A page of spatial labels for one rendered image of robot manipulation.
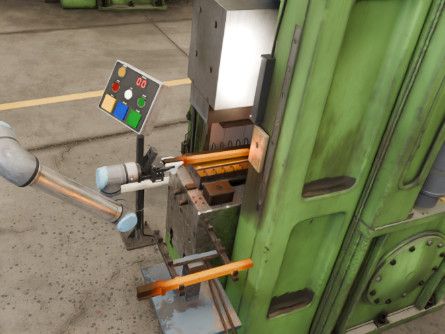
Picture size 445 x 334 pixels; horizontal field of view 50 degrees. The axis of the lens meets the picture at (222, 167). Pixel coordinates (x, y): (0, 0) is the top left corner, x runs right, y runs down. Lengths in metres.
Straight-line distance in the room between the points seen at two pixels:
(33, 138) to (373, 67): 3.03
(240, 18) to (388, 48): 0.53
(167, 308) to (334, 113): 1.00
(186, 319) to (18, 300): 1.28
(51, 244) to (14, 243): 0.22
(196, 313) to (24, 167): 0.86
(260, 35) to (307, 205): 0.69
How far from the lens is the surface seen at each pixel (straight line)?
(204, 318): 1.98
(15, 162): 1.69
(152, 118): 2.46
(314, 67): 1.56
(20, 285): 3.05
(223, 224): 2.19
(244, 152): 2.25
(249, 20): 1.78
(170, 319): 1.96
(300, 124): 1.65
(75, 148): 4.02
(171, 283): 1.72
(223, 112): 1.98
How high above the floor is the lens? 2.31
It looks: 36 degrees down
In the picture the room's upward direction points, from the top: 9 degrees clockwise
